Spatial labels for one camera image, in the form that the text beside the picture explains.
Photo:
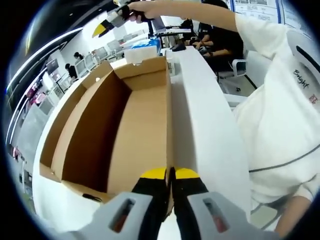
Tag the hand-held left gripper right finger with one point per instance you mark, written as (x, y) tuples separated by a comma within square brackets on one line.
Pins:
[(215, 217)]

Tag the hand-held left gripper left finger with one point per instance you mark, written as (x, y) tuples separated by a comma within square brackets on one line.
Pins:
[(120, 217)]

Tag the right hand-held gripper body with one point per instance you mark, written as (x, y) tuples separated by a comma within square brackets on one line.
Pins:
[(122, 5)]

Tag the blue soft tissue pack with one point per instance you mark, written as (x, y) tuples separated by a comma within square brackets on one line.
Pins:
[(145, 44)]

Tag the brown cardboard shoe box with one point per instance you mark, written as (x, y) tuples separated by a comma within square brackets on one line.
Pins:
[(140, 120)]

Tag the person's right hand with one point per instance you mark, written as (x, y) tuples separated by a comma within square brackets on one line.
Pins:
[(140, 11)]

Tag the row of white office chairs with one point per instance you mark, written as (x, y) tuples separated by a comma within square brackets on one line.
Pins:
[(83, 66)]

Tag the dark hanging monitor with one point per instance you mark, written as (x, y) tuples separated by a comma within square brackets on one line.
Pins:
[(52, 66)]

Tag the black computer mouse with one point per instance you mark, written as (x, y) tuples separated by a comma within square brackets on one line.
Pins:
[(178, 47)]

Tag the person's bare knee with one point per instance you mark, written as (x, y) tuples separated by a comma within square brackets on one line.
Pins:
[(295, 212)]

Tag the white printed shirt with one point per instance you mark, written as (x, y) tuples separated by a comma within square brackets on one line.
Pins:
[(275, 112)]

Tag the white swivel desk chair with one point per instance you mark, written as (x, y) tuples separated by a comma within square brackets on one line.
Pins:
[(241, 67)]

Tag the white chest-worn device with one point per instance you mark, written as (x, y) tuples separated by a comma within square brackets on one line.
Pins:
[(292, 40)]

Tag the blue wall display board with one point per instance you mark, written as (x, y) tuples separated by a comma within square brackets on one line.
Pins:
[(262, 10)]

